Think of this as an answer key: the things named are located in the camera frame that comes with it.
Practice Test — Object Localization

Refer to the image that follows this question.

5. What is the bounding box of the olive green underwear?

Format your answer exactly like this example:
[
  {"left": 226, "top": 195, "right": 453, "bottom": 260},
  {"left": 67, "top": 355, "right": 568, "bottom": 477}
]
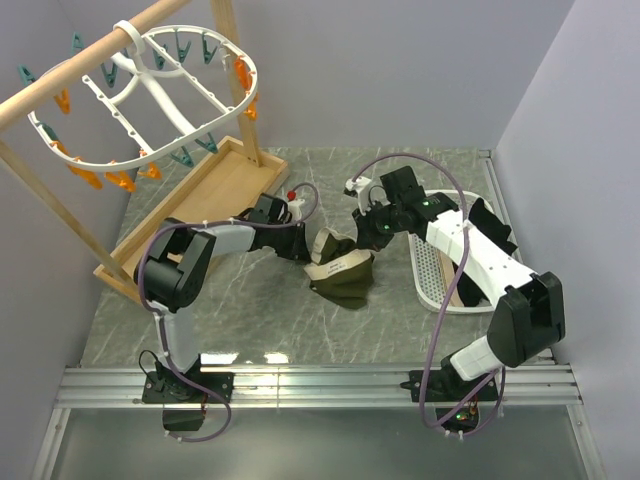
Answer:
[{"left": 304, "top": 228, "right": 375, "bottom": 310}]

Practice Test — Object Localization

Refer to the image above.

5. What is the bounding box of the beige garment in basket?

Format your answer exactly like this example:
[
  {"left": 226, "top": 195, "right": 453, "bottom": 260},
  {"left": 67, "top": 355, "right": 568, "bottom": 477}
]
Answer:
[{"left": 437, "top": 250, "right": 464, "bottom": 308}]

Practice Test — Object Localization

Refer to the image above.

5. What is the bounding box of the white plastic laundry basket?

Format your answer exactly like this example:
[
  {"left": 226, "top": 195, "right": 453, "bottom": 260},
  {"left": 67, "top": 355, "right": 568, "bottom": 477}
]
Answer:
[{"left": 408, "top": 189, "right": 501, "bottom": 315}]

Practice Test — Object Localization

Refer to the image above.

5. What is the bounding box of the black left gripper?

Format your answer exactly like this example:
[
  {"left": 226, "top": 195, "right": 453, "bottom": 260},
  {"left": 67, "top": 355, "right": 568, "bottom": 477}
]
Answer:
[{"left": 269, "top": 220, "right": 311, "bottom": 264}]

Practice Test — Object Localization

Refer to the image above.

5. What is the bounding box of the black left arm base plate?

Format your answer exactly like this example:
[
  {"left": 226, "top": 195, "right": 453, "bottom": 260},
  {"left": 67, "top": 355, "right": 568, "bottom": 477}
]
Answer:
[{"left": 141, "top": 371, "right": 234, "bottom": 404}]

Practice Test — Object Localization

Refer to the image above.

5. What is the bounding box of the orange clothes peg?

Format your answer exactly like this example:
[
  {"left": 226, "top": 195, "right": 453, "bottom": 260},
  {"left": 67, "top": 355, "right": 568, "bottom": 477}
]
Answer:
[
  {"left": 54, "top": 88, "right": 71, "bottom": 115},
  {"left": 50, "top": 141, "right": 69, "bottom": 156},
  {"left": 138, "top": 162, "right": 163, "bottom": 180},
  {"left": 104, "top": 171, "right": 136, "bottom": 193},
  {"left": 234, "top": 57, "right": 252, "bottom": 92},
  {"left": 244, "top": 95, "right": 259, "bottom": 121},
  {"left": 68, "top": 165, "right": 103, "bottom": 190}
]

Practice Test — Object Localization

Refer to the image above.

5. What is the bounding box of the white plastic clip hanger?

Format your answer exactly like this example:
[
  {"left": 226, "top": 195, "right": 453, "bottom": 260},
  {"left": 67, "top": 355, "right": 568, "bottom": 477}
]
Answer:
[{"left": 28, "top": 19, "right": 261, "bottom": 174}]

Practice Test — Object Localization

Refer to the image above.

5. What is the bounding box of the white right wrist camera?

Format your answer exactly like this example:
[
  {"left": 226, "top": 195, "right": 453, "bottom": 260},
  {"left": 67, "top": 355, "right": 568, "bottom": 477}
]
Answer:
[{"left": 343, "top": 176, "right": 375, "bottom": 215}]

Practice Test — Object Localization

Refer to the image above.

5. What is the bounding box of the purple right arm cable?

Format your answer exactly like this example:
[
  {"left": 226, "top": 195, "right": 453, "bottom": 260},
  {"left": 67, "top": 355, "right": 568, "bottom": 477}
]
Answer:
[{"left": 349, "top": 152, "right": 504, "bottom": 436}]

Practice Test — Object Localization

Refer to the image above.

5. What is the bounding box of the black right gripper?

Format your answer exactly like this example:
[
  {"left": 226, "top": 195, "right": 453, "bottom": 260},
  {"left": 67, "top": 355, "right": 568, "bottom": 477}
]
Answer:
[{"left": 353, "top": 198, "right": 404, "bottom": 252}]

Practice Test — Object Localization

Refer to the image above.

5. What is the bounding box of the aluminium mounting rail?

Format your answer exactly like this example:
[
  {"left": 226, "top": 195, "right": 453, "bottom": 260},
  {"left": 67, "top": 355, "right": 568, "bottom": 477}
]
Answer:
[{"left": 54, "top": 364, "right": 582, "bottom": 410}]

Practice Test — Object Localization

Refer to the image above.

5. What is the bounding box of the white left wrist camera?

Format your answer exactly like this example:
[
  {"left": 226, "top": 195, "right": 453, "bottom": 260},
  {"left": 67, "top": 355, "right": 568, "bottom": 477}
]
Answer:
[{"left": 287, "top": 190, "right": 305, "bottom": 222}]

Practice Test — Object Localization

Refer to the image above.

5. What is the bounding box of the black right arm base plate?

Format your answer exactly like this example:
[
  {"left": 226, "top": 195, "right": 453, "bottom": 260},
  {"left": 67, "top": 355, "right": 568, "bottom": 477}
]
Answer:
[{"left": 399, "top": 369, "right": 498, "bottom": 403}]

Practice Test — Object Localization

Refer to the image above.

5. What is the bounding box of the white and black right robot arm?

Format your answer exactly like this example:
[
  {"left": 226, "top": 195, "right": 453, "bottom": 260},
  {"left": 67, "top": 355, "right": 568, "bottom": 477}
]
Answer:
[{"left": 344, "top": 167, "right": 566, "bottom": 400}]

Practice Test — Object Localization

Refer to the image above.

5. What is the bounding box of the wooden drying rack stand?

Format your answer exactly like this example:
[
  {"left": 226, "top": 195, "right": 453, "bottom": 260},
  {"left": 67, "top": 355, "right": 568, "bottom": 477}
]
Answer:
[{"left": 1, "top": 1, "right": 288, "bottom": 298}]

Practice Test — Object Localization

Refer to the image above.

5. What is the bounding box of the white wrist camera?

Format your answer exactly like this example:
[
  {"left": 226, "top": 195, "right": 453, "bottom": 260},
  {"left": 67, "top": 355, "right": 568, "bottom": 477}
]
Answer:
[
  {"left": 287, "top": 190, "right": 305, "bottom": 222},
  {"left": 343, "top": 176, "right": 375, "bottom": 215}
]

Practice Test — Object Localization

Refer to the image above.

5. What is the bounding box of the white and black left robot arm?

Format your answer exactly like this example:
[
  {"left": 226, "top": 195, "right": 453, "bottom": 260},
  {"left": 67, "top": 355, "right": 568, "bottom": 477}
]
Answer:
[{"left": 135, "top": 191, "right": 310, "bottom": 402}]

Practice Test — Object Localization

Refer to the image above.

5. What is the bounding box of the teal clothes peg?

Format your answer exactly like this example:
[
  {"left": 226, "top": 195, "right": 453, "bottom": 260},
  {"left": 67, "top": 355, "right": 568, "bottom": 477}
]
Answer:
[
  {"left": 201, "top": 33, "right": 217, "bottom": 65},
  {"left": 70, "top": 31, "right": 85, "bottom": 56},
  {"left": 40, "top": 122, "right": 59, "bottom": 142},
  {"left": 153, "top": 44, "right": 168, "bottom": 71},
  {"left": 100, "top": 62, "right": 119, "bottom": 88},
  {"left": 195, "top": 139, "right": 218, "bottom": 153},
  {"left": 174, "top": 30, "right": 192, "bottom": 64},
  {"left": 170, "top": 147, "right": 194, "bottom": 168},
  {"left": 17, "top": 64, "right": 36, "bottom": 86}
]

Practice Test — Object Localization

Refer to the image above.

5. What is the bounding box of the black garment in basket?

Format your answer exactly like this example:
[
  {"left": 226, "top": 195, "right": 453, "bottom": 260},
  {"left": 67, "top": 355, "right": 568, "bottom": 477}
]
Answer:
[{"left": 457, "top": 198, "right": 517, "bottom": 307}]

